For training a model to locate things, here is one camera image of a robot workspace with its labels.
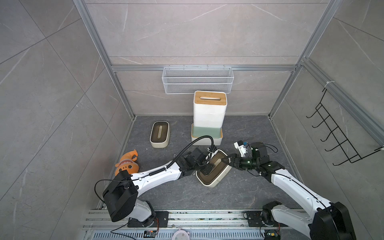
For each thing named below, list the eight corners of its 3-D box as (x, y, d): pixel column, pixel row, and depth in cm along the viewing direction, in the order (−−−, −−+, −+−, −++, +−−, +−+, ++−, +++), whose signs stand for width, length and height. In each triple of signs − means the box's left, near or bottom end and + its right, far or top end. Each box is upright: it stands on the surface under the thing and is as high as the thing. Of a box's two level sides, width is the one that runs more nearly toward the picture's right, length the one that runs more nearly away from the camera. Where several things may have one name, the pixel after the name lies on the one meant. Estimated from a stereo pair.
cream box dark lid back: (149, 148, 102) (147, 143, 97) (155, 124, 116) (153, 119, 111) (168, 148, 102) (166, 143, 97) (171, 124, 116) (170, 119, 111)
